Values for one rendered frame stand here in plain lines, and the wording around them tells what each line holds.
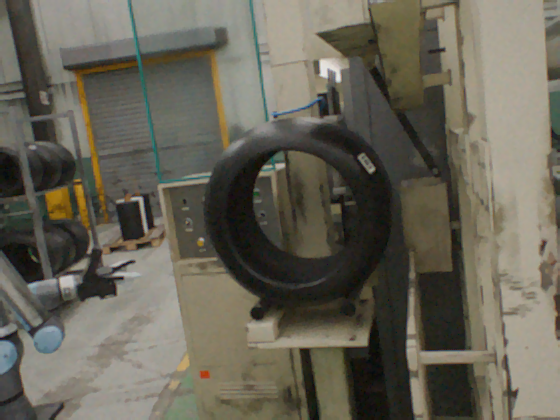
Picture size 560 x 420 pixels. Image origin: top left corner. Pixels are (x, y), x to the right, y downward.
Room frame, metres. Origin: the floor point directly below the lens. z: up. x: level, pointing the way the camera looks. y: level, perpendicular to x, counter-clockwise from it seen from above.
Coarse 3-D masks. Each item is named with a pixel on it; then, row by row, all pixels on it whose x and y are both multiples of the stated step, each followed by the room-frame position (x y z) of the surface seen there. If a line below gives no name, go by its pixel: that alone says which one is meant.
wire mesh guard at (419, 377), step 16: (416, 288) 1.64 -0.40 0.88; (416, 304) 1.50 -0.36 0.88; (416, 320) 1.38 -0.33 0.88; (416, 336) 1.03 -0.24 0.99; (416, 352) 0.95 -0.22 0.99; (416, 368) 0.94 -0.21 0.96; (416, 384) 0.94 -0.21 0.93; (416, 400) 0.94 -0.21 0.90; (416, 416) 0.94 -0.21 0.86; (432, 416) 1.79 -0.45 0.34
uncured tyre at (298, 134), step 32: (256, 128) 1.58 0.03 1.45; (288, 128) 1.53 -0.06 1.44; (320, 128) 1.52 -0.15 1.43; (224, 160) 1.58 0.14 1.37; (256, 160) 1.82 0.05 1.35; (352, 160) 1.47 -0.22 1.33; (224, 192) 1.57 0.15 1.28; (352, 192) 1.46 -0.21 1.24; (384, 192) 1.48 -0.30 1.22; (224, 224) 1.57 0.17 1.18; (256, 224) 1.84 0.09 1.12; (384, 224) 1.48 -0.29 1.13; (224, 256) 1.58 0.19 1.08; (256, 256) 1.81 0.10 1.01; (288, 256) 1.81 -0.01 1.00; (352, 256) 1.47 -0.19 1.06; (256, 288) 1.56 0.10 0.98; (288, 288) 1.52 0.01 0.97; (320, 288) 1.50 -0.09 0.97; (352, 288) 1.51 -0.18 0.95
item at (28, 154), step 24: (24, 120) 5.72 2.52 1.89; (72, 120) 5.71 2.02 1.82; (0, 144) 4.62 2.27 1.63; (24, 144) 5.01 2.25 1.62; (48, 144) 5.41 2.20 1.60; (0, 168) 5.16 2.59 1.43; (24, 168) 4.46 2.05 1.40; (48, 168) 4.99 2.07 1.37; (72, 168) 5.50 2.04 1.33; (0, 192) 4.85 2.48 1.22; (24, 192) 4.62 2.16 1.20; (48, 192) 5.11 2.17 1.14; (0, 216) 4.44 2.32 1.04; (0, 240) 4.57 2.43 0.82; (24, 240) 4.55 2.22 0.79; (48, 240) 4.66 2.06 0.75; (72, 240) 5.14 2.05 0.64; (96, 240) 5.71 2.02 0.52; (24, 264) 5.17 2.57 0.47; (48, 264) 4.48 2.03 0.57; (72, 264) 5.32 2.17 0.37
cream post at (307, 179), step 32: (288, 0) 1.87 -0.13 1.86; (288, 32) 1.87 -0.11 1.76; (288, 64) 1.87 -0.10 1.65; (288, 96) 1.88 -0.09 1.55; (288, 160) 1.89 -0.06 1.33; (320, 160) 1.88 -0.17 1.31; (288, 192) 1.89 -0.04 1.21; (320, 192) 1.86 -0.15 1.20; (320, 224) 1.86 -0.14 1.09; (320, 256) 1.87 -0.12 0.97; (320, 352) 1.88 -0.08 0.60; (320, 384) 1.89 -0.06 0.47; (352, 384) 1.95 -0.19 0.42; (320, 416) 1.89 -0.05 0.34; (352, 416) 1.87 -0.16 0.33
